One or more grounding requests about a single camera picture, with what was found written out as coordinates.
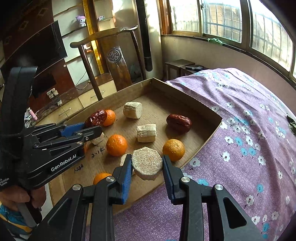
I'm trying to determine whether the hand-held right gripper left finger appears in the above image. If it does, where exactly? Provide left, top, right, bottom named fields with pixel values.
left=30, top=154, right=133, bottom=241

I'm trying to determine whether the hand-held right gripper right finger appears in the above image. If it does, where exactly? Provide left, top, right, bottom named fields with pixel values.
left=162, top=155, right=265, bottom=241

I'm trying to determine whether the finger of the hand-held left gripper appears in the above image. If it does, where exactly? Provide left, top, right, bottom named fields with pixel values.
left=32, top=122, right=86, bottom=140
left=33, top=126, right=104, bottom=156

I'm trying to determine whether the small pale sugarcane piece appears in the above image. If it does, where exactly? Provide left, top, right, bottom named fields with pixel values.
left=90, top=132, right=105, bottom=145

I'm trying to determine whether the red date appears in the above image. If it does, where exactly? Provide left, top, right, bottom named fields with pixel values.
left=166, top=113, right=192, bottom=133
left=85, top=109, right=108, bottom=127

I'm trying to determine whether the small orange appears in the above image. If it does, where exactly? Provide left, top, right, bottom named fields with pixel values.
left=102, top=109, right=116, bottom=127

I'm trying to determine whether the medium orange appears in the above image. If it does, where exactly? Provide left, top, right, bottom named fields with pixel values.
left=106, top=134, right=128, bottom=157

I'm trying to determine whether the round pale sugarcane disc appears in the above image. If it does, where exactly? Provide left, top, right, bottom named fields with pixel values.
left=131, top=146, right=163, bottom=181

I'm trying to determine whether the large orange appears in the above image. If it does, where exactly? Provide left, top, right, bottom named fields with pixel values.
left=162, top=139, right=185, bottom=162

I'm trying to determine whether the thick pale sugarcane piece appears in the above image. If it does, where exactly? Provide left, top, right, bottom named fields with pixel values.
left=123, top=101, right=142, bottom=119

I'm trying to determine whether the cardboard box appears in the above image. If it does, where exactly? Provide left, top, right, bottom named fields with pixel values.
left=48, top=78, right=223, bottom=215

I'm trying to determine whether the person's left forearm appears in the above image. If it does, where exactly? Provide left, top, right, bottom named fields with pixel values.
left=0, top=204, right=31, bottom=235

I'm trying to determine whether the person's left hand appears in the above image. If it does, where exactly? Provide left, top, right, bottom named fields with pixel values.
left=0, top=184, right=46, bottom=210

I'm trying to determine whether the pink bottle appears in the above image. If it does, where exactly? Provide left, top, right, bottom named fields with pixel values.
left=27, top=107, right=38, bottom=121

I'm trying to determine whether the white tv cabinet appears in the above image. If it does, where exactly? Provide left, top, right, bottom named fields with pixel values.
left=35, top=77, right=118, bottom=121

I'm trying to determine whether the wooden chair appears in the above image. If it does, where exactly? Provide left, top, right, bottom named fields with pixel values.
left=70, top=26, right=140, bottom=101

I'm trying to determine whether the purple floral cloth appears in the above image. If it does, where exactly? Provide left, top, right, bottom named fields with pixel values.
left=85, top=68, right=296, bottom=241

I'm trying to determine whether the black television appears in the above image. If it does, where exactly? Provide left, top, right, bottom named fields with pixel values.
left=0, top=20, right=68, bottom=98

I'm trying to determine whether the purple plush toy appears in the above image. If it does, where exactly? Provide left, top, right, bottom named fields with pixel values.
left=76, top=15, right=87, bottom=28

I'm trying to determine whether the dark wooden stool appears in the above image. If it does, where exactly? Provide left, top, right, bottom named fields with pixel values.
left=165, top=59, right=210, bottom=81

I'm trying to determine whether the white floor air conditioner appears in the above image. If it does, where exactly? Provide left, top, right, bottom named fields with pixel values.
left=135, top=0, right=162, bottom=73

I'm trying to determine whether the green leafy vegetable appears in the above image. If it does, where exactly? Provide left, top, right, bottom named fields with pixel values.
left=287, top=115, right=296, bottom=135

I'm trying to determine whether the green cloth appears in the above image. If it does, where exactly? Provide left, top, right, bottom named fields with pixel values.
left=207, top=37, right=228, bottom=45

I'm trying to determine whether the barred window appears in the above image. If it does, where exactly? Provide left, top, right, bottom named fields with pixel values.
left=162, top=0, right=296, bottom=80

